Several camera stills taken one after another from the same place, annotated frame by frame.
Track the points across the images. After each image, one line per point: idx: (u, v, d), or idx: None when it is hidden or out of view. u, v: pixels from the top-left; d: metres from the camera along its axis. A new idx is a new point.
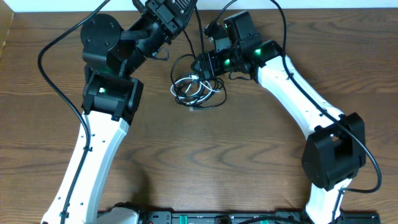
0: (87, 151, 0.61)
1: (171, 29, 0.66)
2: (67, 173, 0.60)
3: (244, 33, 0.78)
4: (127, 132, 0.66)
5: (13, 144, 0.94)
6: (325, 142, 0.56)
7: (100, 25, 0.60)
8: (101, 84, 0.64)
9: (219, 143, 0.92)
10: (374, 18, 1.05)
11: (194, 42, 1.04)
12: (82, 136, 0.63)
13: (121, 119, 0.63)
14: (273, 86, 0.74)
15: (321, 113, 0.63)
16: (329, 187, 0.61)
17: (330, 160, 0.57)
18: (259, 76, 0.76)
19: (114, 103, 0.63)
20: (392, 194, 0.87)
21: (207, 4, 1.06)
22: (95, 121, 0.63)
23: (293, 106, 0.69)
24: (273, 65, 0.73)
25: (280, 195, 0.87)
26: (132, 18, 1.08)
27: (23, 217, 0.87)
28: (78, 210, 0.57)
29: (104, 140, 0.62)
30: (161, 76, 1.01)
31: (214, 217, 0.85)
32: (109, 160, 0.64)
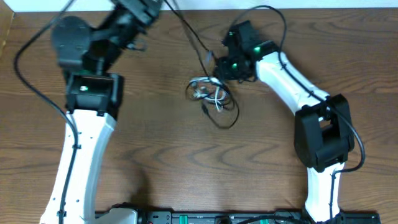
0: (76, 150, 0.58)
1: (142, 20, 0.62)
2: (58, 174, 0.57)
3: (245, 37, 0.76)
4: (114, 127, 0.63)
5: (13, 144, 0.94)
6: (311, 119, 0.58)
7: (71, 28, 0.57)
8: (83, 83, 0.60)
9: (218, 143, 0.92)
10: (374, 18, 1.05)
11: (194, 42, 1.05)
12: (68, 135, 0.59)
13: (106, 114, 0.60)
14: (270, 78, 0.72)
15: (309, 94, 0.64)
16: (319, 168, 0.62)
17: (316, 138, 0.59)
18: (258, 71, 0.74)
19: (96, 99, 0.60)
20: (392, 194, 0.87)
21: (207, 4, 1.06)
22: (81, 117, 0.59)
23: (284, 92, 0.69)
24: (268, 58, 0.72)
25: (280, 195, 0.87)
26: None
27: (24, 218, 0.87)
28: (76, 208, 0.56)
29: (91, 137, 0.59)
30: (161, 76, 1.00)
31: (214, 217, 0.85)
32: (100, 155, 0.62)
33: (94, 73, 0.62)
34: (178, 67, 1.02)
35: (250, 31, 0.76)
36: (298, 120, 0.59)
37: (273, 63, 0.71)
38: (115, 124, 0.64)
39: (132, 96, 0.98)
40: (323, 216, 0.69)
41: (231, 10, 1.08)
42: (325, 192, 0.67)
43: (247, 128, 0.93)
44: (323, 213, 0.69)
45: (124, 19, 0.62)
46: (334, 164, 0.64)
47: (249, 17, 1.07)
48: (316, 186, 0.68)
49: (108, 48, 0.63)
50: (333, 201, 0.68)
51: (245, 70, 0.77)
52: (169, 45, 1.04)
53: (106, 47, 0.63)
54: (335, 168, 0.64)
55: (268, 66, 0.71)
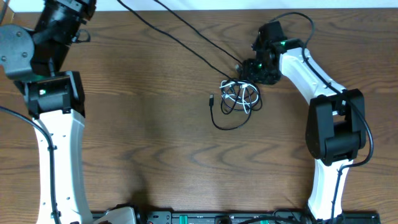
0: (52, 151, 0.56)
1: (75, 9, 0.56)
2: (42, 179, 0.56)
3: (273, 36, 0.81)
4: (83, 124, 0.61)
5: (13, 143, 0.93)
6: (326, 107, 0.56)
7: (8, 33, 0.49)
8: (40, 87, 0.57)
9: (218, 143, 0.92)
10: (374, 19, 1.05)
11: (194, 42, 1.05)
12: (41, 140, 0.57)
13: (72, 110, 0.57)
14: (290, 70, 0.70)
15: (326, 86, 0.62)
16: (328, 162, 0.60)
17: (328, 129, 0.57)
18: (281, 65, 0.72)
19: (58, 99, 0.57)
20: (392, 194, 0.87)
21: (207, 5, 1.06)
22: (49, 119, 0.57)
23: (302, 84, 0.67)
24: (292, 51, 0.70)
25: (280, 195, 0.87)
26: (132, 19, 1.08)
27: (24, 217, 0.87)
28: (68, 206, 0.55)
29: (64, 135, 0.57)
30: (160, 76, 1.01)
31: (214, 217, 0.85)
32: (79, 150, 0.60)
33: (48, 76, 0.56)
34: (178, 67, 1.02)
35: (279, 32, 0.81)
36: (311, 108, 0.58)
37: (295, 56, 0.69)
38: (84, 121, 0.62)
39: (132, 96, 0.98)
40: (324, 214, 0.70)
41: (231, 10, 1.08)
42: (330, 189, 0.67)
43: (247, 128, 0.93)
44: (324, 210, 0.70)
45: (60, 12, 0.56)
46: (341, 160, 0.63)
47: (249, 17, 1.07)
48: (321, 182, 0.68)
49: (55, 48, 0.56)
50: (336, 199, 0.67)
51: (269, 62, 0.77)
52: (170, 45, 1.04)
53: (51, 48, 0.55)
54: (342, 163, 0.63)
55: (290, 59, 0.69)
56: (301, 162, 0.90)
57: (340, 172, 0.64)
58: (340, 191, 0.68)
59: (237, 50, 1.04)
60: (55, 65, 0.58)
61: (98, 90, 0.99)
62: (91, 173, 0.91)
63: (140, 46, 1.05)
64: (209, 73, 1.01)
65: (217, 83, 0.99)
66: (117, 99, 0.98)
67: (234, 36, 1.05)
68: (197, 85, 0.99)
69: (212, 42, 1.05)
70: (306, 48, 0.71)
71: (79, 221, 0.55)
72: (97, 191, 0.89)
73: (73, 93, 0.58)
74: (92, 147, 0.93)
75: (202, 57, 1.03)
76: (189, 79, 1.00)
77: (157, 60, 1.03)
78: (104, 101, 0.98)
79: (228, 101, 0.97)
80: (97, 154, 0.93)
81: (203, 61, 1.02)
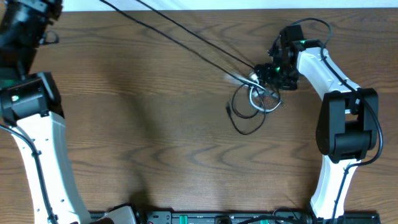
0: (37, 157, 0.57)
1: (39, 9, 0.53)
2: (32, 186, 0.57)
3: (293, 37, 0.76)
4: (63, 124, 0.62)
5: (13, 143, 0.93)
6: (339, 102, 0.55)
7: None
8: (11, 93, 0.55)
9: (218, 143, 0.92)
10: (374, 19, 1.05)
11: (194, 42, 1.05)
12: (23, 147, 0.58)
13: (50, 112, 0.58)
14: (308, 68, 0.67)
15: (341, 83, 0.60)
16: (334, 158, 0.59)
17: (337, 125, 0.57)
18: (298, 63, 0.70)
19: (35, 102, 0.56)
20: (392, 194, 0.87)
21: (207, 5, 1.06)
22: (28, 126, 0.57)
23: (317, 81, 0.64)
24: (311, 49, 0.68)
25: (280, 195, 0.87)
26: (132, 19, 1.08)
27: (24, 218, 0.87)
28: (63, 208, 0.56)
29: (46, 139, 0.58)
30: (160, 76, 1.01)
31: (214, 217, 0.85)
32: (65, 151, 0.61)
33: (18, 80, 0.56)
34: (178, 67, 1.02)
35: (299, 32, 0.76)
36: (324, 102, 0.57)
37: (313, 55, 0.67)
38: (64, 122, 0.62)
39: (132, 96, 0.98)
40: (326, 213, 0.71)
41: (231, 10, 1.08)
42: (334, 189, 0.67)
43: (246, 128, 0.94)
44: (326, 210, 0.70)
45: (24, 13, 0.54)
46: (348, 158, 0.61)
47: (248, 17, 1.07)
48: (326, 182, 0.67)
49: (21, 50, 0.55)
50: (339, 199, 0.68)
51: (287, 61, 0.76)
52: (169, 45, 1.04)
53: (16, 50, 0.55)
54: (349, 162, 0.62)
55: (308, 56, 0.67)
56: (301, 162, 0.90)
57: (346, 172, 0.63)
58: (344, 191, 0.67)
59: (237, 49, 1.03)
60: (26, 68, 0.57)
61: (97, 89, 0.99)
62: (91, 173, 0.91)
63: (140, 45, 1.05)
64: (209, 73, 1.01)
65: (217, 83, 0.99)
66: (116, 99, 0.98)
67: (234, 35, 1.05)
68: (197, 85, 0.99)
69: (212, 42, 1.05)
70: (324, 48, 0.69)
71: (77, 220, 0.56)
72: (97, 191, 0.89)
73: (48, 94, 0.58)
74: (92, 147, 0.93)
75: (201, 57, 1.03)
76: (189, 79, 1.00)
77: (156, 60, 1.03)
78: (104, 101, 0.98)
79: (229, 101, 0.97)
80: (97, 154, 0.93)
81: (203, 61, 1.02)
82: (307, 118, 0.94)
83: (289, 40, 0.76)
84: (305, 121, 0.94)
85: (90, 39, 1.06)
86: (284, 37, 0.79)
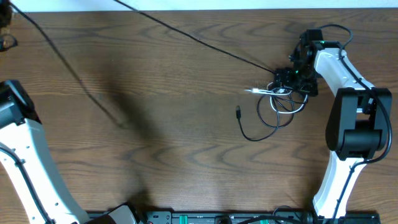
0: (22, 165, 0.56)
1: None
2: (22, 195, 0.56)
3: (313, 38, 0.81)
4: (41, 129, 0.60)
5: None
6: (351, 98, 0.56)
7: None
8: None
9: (219, 143, 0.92)
10: (374, 19, 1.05)
11: (194, 42, 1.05)
12: (5, 159, 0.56)
13: (26, 119, 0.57)
14: (324, 68, 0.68)
15: (356, 81, 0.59)
16: (342, 155, 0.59)
17: (349, 120, 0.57)
18: (316, 61, 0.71)
19: (7, 113, 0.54)
20: (393, 194, 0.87)
21: (207, 5, 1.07)
22: (6, 137, 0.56)
23: (333, 79, 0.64)
24: (329, 49, 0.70)
25: (280, 195, 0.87)
26: (132, 19, 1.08)
27: (23, 217, 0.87)
28: (58, 211, 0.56)
29: (28, 146, 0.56)
30: (160, 76, 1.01)
31: (214, 217, 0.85)
32: (50, 156, 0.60)
33: None
34: (178, 67, 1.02)
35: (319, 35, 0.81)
36: (337, 97, 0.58)
37: (330, 53, 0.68)
38: (41, 126, 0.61)
39: (132, 97, 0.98)
40: (326, 212, 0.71)
41: (231, 10, 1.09)
42: (338, 188, 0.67)
43: (246, 128, 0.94)
44: (328, 208, 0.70)
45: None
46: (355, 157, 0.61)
47: (248, 17, 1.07)
48: (331, 180, 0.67)
49: None
50: (341, 198, 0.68)
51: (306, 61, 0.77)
52: (170, 45, 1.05)
53: None
54: (356, 160, 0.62)
55: (326, 55, 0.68)
56: (301, 162, 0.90)
57: (352, 170, 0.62)
58: (348, 191, 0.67)
59: (237, 49, 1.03)
60: None
61: (98, 89, 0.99)
62: (91, 173, 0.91)
63: (140, 45, 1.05)
64: (209, 73, 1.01)
65: (217, 83, 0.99)
66: (116, 99, 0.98)
67: (234, 35, 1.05)
68: (197, 85, 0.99)
69: (212, 41, 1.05)
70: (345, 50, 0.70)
71: (74, 221, 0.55)
72: (97, 191, 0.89)
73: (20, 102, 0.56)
74: (92, 147, 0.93)
75: (202, 57, 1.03)
76: (189, 79, 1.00)
77: (157, 60, 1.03)
78: (104, 101, 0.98)
79: (229, 101, 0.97)
80: (97, 154, 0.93)
81: (203, 61, 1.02)
82: (307, 118, 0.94)
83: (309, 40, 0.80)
84: (305, 121, 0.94)
85: (91, 38, 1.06)
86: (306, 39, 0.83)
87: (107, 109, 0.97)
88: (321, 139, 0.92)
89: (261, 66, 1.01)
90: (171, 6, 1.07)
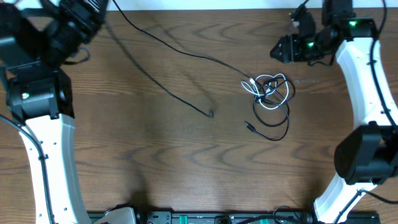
0: (44, 161, 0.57)
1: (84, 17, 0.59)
2: (35, 189, 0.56)
3: (339, 10, 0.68)
4: (73, 126, 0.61)
5: (13, 143, 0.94)
6: (374, 137, 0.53)
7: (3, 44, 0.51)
8: (23, 90, 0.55)
9: (218, 143, 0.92)
10: None
11: (194, 42, 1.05)
12: (31, 149, 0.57)
13: (60, 115, 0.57)
14: (349, 66, 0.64)
15: (383, 111, 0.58)
16: (351, 181, 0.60)
17: (365, 158, 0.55)
18: (339, 51, 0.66)
19: (45, 102, 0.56)
20: (393, 194, 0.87)
21: (207, 4, 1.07)
22: (38, 127, 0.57)
23: (357, 88, 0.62)
24: (360, 43, 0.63)
25: (280, 196, 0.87)
26: (132, 18, 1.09)
27: (24, 217, 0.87)
28: (67, 216, 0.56)
29: (55, 142, 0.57)
30: (160, 76, 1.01)
31: (214, 217, 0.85)
32: (72, 157, 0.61)
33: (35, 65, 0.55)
34: (178, 66, 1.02)
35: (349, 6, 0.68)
36: (357, 132, 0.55)
37: (360, 53, 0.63)
38: (74, 122, 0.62)
39: (132, 97, 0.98)
40: (327, 219, 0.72)
41: (231, 10, 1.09)
42: (342, 203, 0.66)
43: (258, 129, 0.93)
44: (328, 218, 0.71)
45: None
46: (364, 183, 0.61)
47: (249, 17, 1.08)
48: (336, 193, 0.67)
49: (50, 45, 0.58)
50: (344, 211, 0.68)
51: (325, 43, 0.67)
52: (170, 45, 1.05)
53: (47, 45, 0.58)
54: (364, 186, 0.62)
55: (356, 53, 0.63)
56: (301, 162, 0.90)
57: (359, 193, 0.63)
58: (352, 205, 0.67)
59: (237, 48, 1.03)
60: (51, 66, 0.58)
61: (98, 90, 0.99)
62: (91, 172, 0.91)
63: (140, 45, 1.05)
64: (209, 73, 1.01)
65: (217, 83, 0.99)
66: (116, 99, 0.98)
67: (235, 35, 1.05)
68: (197, 85, 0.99)
69: (212, 41, 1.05)
70: (377, 42, 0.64)
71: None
72: (97, 191, 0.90)
73: (58, 94, 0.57)
74: (92, 147, 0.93)
75: (202, 57, 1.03)
76: (189, 79, 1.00)
77: (157, 60, 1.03)
78: (104, 101, 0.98)
79: (228, 101, 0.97)
80: (97, 154, 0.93)
81: (203, 61, 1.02)
82: (306, 118, 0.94)
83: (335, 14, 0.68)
84: (305, 122, 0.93)
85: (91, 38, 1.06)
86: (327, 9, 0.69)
87: (107, 109, 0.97)
88: (321, 139, 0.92)
89: (261, 66, 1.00)
90: (171, 6, 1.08)
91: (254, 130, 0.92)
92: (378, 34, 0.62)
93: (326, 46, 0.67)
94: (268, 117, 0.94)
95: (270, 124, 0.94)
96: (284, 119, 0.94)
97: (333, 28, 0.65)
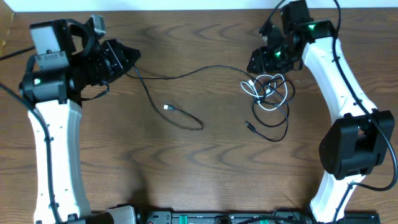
0: (49, 142, 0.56)
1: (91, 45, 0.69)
2: (39, 170, 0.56)
3: (298, 16, 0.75)
4: (81, 114, 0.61)
5: (14, 144, 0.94)
6: (351, 129, 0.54)
7: (45, 33, 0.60)
8: (35, 76, 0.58)
9: (218, 143, 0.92)
10: (374, 19, 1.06)
11: (194, 42, 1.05)
12: (38, 130, 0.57)
13: (68, 100, 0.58)
14: (316, 67, 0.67)
15: (356, 102, 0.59)
16: (340, 177, 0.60)
17: (347, 151, 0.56)
18: (305, 55, 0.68)
19: (54, 89, 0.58)
20: (392, 194, 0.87)
21: (207, 5, 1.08)
22: (47, 111, 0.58)
23: (327, 86, 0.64)
24: (322, 43, 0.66)
25: (280, 195, 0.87)
26: (132, 18, 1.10)
27: (23, 218, 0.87)
28: (66, 197, 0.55)
29: (61, 126, 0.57)
30: (160, 77, 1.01)
31: (214, 217, 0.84)
32: (77, 142, 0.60)
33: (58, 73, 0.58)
34: (178, 66, 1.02)
35: (304, 12, 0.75)
36: (335, 129, 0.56)
37: (324, 51, 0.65)
38: (81, 111, 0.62)
39: (132, 97, 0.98)
40: (325, 218, 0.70)
41: (231, 10, 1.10)
42: (336, 199, 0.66)
43: (259, 129, 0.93)
44: (326, 216, 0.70)
45: (97, 48, 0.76)
46: (353, 175, 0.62)
47: (248, 17, 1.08)
48: (328, 191, 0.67)
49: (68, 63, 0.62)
50: (340, 206, 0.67)
51: (291, 48, 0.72)
52: (170, 45, 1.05)
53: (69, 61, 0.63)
54: (354, 178, 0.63)
55: (319, 53, 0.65)
56: (301, 162, 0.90)
57: (350, 186, 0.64)
58: (346, 200, 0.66)
59: (237, 49, 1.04)
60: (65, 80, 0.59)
61: (97, 90, 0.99)
62: (91, 173, 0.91)
63: (140, 45, 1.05)
64: (209, 73, 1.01)
65: (217, 83, 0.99)
66: (116, 99, 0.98)
67: (234, 35, 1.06)
68: (197, 85, 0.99)
69: (212, 41, 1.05)
70: (338, 39, 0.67)
71: (77, 212, 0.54)
72: (97, 191, 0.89)
73: (68, 83, 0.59)
74: (92, 147, 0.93)
75: (201, 57, 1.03)
76: (189, 79, 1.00)
77: (157, 60, 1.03)
78: (104, 101, 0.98)
79: (228, 101, 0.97)
80: (97, 154, 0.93)
81: (203, 61, 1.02)
82: (306, 118, 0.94)
83: (292, 22, 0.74)
84: (304, 122, 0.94)
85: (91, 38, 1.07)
86: (286, 18, 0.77)
87: (107, 109, 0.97)
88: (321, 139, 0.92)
89: None
90: (171, 6, 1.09)
91: (254, 130, 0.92)
92: (337, 32, 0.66)
93: (293, 51, 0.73)
94: (268, 118, 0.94)
95: (269, 124, 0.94)
96: (283, 120, 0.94)
97: (295, 33, 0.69)
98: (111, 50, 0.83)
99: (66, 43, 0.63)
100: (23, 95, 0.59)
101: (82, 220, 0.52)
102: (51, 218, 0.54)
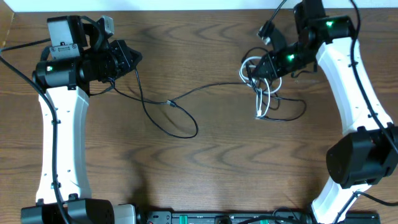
0: (56, 124, 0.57)
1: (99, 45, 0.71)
2: (45, 151, 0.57)
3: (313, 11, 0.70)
4: (87, 102, 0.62)
5: (14, 144, 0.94)
6: (364, 144, 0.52)
7: (60, 26, 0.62)
8: (48, 63, 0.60)
9: (218, 143, 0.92)
10: (373, 18, 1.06)
11: (194, 42, 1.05)
12: (46, 114, 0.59)
13: (77, 87, 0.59)
14: (330, 71, 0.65)
15: (370, 115, 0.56)
16: (347, 185, 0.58)
17: (359, 163, 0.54)
18: (318, 53, 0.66)
19: (64, 77, 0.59)
20: (393, 194, 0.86)
21: (207, 5, 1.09)
22: (56, 94, 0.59)
23: (341, 91, 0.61)
24: (339, 45, 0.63)
25: (280, 195, 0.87)
26: (132, 18, 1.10)
27: None
28: (68, 178, 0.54)
29: (68, 111, 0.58)
30: (160, 76, 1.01)
31: (214, 217, 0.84)
32: (83, 129, 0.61)
33: (67, 65, 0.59)
34: (178, 66, 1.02)
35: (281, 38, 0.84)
36: (347, 140, 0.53)
37: (342, 58, 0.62)
38: (88, 101, 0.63)
39: (131, 97, 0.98)
40: (326, 219, 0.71)
41: (231, 10, 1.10)
42: (339, 205, 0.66)
43: (259, 129, 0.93)
44: (328, 219, 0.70)
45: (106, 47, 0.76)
46: (360, 184, 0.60)
47: (248, 17, 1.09)
48: (332, 196, 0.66)
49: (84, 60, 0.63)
50: (342, 211, 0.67)
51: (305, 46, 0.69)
52: (170, 45, 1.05)
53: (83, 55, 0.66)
54: (359, 188, 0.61)
55: (336, 56, 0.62)
56: (301, 162, 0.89)
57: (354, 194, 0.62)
58: (350, 205, 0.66)
59: (237, 49, 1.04)
60: (78, 70, 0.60)
61: (97, 90, 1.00)
62: (90, 173, 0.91)
63: (140, 45, 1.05)
64: (208, 73, 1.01)
65: (217, 83, 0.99)
66: (117, 99, 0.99)
67: (234, 35, 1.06)
68: (197, 85, 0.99)
69: (212, 41, 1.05)
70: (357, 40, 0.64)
71: (78, 193, 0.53)
72: (97, 191, 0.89)
73: (79, 72, 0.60)
74: (92, 147, 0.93)
75: (201, 57, 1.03)
76: (189, 79, 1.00)
77: (157, 59, 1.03)
78: (105, 101, 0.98)
79: (228, 101, 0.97)
80: (97, 154, 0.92)
81: (202, 61, 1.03)
82: (306, 118, 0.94)
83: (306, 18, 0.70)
84: (304, 122, 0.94)
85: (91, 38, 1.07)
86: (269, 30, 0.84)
87: (107, 108, 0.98)
88: (321, 139, 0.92)
89: None
90: (171, 6, 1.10)
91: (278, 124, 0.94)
92: (357, 32, 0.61)
93: (306, 48, 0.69)
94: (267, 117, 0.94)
95: (281, 131, 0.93)
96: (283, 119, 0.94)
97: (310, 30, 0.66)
98: (120, 50, 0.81)
99: (81, 38, 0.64)
100: (36, 81, 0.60)
101: (83, 200, 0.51)
102: (52, 196, 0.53)
